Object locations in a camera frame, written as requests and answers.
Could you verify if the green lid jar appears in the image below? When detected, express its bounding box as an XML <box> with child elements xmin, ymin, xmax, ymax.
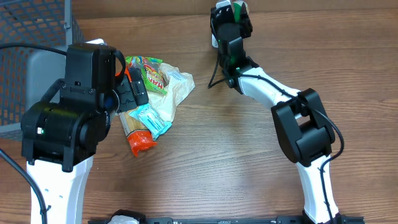
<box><xmin>233</xmin><ymin>0</ymin><xmax>249</xmax><ymax>22</ymax></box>

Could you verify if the green snack packet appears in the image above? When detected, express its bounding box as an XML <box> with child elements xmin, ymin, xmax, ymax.
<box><xmin>126</xmin><ymin>56</ymin><xmax>167</xmax><ymax>95</ymax></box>

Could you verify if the teal snack packet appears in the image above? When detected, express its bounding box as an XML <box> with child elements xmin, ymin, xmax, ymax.
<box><xmin>129</xmin><ymin>103</ymin><xmax>172</xmax><ymax>141</ymax></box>

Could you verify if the red snack packet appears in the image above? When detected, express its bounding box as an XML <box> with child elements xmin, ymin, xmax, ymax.
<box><xmin>114</xmin><ymin>67</ymin><xmax>158</xmax><ymax>158</ymax></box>

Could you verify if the beige paper bag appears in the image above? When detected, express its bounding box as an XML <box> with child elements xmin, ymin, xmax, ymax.
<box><xmin>149</xmin><ymin>63</ymin><xmax>195</xmax><ymax>122</ymax></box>

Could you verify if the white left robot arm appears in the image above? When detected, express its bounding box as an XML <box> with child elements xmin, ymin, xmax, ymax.
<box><xmin>21</xmin><ymin>39</ymin><xmax>149</xmax><ymax>223</ymax></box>

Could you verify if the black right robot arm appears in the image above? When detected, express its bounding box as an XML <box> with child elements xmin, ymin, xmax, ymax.
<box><xmin>210</xmin><ymin>1</ymin><xmax>342</xmax><ymax>223</ymax></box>

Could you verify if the white barcode scanner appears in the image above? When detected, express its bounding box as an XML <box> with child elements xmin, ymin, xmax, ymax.
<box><xmin>212</xmin><ymin>0</ymin><xmax>231</xmax><ymax>48</ymax></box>

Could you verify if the dark grey plastic basket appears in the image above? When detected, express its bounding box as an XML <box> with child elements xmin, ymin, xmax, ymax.
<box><xmin>1</xmin><ymin>0</ymin><xmax>84</xmax><ymax>141</ymax></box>

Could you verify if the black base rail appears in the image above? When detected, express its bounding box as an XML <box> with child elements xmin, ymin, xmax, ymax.
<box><xmin>88</xmin><ymin>208</ymin><xmax>366</xmax><ymax>224</ymax></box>

